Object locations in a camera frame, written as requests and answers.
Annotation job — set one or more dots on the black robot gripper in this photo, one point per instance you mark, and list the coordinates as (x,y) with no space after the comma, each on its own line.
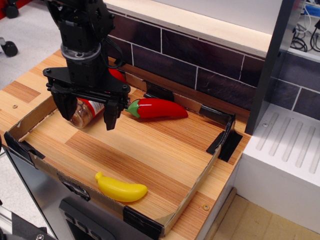
(87,76)

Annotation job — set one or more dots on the clear bottle with red lid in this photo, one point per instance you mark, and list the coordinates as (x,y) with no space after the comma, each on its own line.
(85,112)

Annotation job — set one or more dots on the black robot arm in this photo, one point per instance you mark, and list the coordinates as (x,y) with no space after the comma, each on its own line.
(84,27)

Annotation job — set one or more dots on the cardboard fence with black tape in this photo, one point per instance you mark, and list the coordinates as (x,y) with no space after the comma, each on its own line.
(186,185)

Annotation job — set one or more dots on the red toy chili pepper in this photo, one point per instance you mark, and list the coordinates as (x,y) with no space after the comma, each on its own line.
(147,108)

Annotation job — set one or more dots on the yellow toy banana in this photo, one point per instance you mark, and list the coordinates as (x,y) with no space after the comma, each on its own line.
(118,190)

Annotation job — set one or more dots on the black office chair wheel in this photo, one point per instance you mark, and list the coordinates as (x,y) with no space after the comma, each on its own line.
(9,47)

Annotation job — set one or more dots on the black control panel below table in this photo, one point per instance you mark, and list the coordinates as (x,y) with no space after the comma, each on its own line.
(93,223)

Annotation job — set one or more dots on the black chair wheel top left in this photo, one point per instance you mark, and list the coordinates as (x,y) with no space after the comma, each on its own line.
(9,9)

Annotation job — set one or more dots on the white dish drying rack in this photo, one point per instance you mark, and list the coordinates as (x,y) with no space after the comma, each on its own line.
(280,167)

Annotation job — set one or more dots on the dark grey vertical post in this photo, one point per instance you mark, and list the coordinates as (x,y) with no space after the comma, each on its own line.
(288,17)

